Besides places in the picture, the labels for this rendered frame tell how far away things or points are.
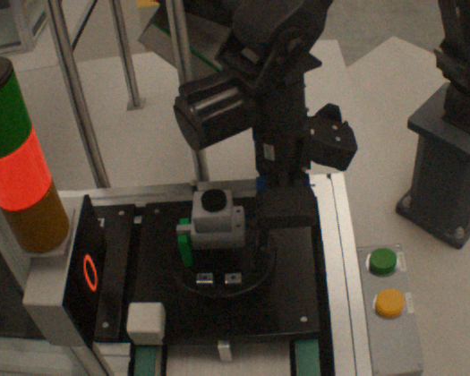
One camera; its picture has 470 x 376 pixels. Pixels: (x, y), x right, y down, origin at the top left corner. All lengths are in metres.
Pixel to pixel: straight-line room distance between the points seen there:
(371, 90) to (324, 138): 0.65
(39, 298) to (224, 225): 0.31
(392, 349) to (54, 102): 0.97
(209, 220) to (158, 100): 0.62
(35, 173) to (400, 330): 0.50
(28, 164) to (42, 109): 0.96
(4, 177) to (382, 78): 1.03
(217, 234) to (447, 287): 0.39
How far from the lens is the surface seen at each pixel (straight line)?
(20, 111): 0.39
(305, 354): 0.72
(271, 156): 0.61
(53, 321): 0.47
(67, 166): 1.17
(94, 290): 0.51
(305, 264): 0.77
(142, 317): 0.73
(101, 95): 1.34
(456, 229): 0.95
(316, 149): 0.61
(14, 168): 0.40
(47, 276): 0.47
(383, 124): 1.17
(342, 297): 0.76
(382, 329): 0.73
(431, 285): 0.91
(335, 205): 0.87
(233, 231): 0.70
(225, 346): 0.71
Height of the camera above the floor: 1.58
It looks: 45 degrees down
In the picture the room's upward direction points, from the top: 7 degrees counter-clockwise
